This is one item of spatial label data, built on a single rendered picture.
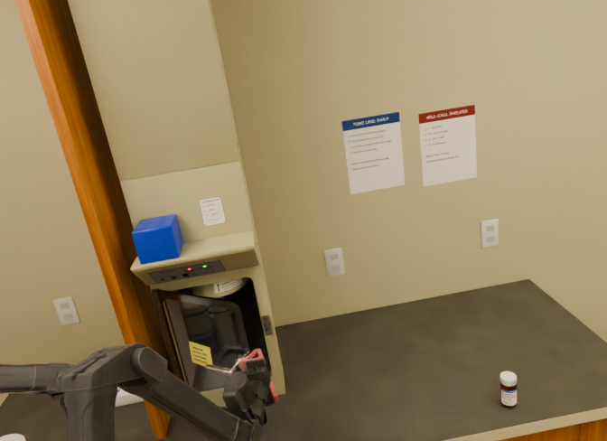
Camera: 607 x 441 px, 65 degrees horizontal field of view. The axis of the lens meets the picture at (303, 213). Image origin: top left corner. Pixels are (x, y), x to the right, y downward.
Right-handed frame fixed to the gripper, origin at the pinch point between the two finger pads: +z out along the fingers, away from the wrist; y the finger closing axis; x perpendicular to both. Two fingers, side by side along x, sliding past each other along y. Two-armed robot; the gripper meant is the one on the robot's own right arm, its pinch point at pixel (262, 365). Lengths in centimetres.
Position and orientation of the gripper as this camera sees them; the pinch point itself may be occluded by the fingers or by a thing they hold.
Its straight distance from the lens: 134.7
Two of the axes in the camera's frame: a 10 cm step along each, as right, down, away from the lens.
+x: -9.6, 2.2, 1.5
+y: -2.6, -9.1, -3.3
